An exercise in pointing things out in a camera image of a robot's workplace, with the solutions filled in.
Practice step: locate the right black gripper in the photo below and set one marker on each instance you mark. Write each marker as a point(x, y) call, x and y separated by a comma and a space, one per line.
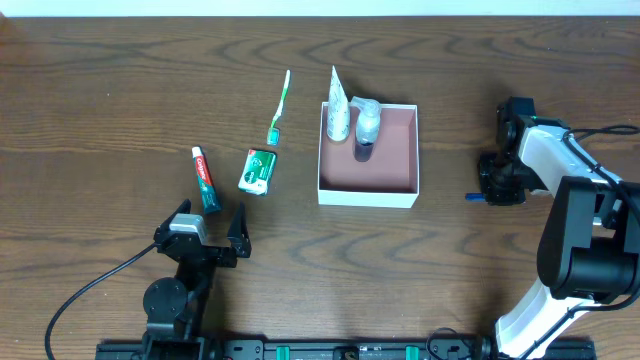
point(493, 182)

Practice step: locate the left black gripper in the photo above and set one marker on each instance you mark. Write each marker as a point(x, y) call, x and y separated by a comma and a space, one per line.
point(209, 251)

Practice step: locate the blue disposable razor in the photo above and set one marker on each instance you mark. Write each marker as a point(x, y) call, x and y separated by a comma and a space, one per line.
point(475, 197)

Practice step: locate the clear pump bottle blue liquid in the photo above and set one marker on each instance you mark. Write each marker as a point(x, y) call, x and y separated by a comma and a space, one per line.
point(367, 127)

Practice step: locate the white conditioner tube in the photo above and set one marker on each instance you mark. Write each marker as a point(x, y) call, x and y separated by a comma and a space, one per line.
point(338, 111)

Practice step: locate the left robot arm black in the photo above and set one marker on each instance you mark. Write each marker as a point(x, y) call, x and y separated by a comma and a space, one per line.
point(175, 305)

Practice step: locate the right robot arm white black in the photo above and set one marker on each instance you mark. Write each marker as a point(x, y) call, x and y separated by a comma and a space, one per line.
point(588, 255)

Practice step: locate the red green toothpaste tube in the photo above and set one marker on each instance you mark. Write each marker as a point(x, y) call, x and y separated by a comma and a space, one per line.
point(208, 193)

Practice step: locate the green white soap box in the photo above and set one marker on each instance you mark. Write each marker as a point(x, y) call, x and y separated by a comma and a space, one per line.
point(257, 172)

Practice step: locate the green white toothbrush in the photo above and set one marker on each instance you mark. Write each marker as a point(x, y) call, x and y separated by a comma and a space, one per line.
point(273, 133)

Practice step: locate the white box with pink interior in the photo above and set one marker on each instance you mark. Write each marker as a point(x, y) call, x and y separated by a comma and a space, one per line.
point(391, 176)

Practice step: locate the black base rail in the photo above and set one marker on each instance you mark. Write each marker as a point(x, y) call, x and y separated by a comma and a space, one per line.
point(438, 348)

